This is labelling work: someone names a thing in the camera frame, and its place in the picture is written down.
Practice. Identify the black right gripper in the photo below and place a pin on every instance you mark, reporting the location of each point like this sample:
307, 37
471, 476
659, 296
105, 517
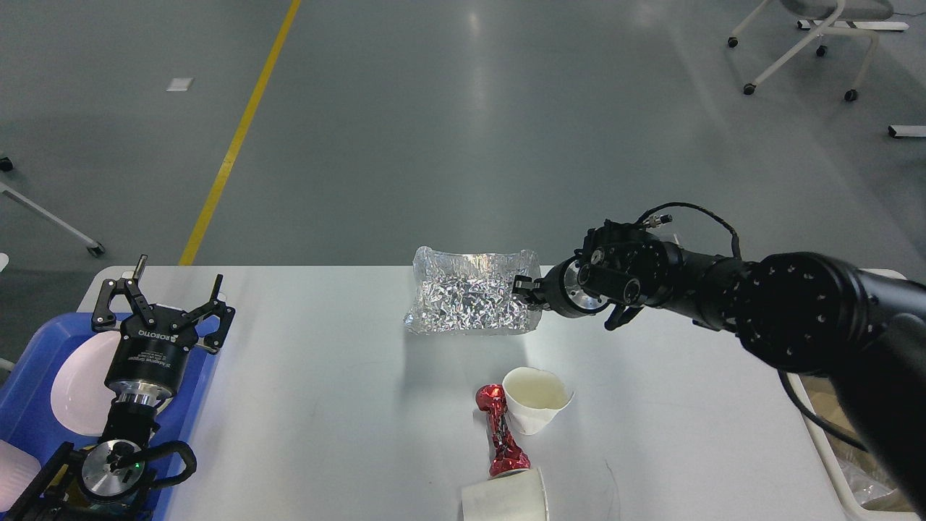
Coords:
559, 291

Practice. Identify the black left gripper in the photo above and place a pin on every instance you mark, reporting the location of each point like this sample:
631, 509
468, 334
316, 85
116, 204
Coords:
150, 354

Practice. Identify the white paper cup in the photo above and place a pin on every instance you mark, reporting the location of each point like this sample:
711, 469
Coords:
534, 397
518, 495

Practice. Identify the aluminium foil sheet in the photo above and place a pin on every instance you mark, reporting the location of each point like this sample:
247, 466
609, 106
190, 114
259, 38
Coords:
470, 293

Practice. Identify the pink plate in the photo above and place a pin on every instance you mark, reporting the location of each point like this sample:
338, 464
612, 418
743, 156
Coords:
80, 399

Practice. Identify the red foil wrapper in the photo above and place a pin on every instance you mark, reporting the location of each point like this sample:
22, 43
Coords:
509, 458

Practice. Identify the foil with tissue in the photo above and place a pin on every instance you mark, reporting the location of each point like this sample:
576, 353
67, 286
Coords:
867, 491

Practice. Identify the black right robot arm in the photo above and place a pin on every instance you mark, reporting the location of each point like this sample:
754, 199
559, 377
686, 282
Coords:
801, 313

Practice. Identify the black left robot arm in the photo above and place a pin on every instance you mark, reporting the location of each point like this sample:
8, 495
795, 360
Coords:
114, 477

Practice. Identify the white chair base left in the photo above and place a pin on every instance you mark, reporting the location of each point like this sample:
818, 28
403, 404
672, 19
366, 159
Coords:
94, 247

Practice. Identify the white paper cup lying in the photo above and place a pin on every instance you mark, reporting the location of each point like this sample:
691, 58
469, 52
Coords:
518, 495

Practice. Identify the white bar on floor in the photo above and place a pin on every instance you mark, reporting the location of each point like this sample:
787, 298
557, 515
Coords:
897, 131

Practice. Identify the white office chair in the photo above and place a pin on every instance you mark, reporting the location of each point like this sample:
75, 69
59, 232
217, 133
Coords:
846, 19

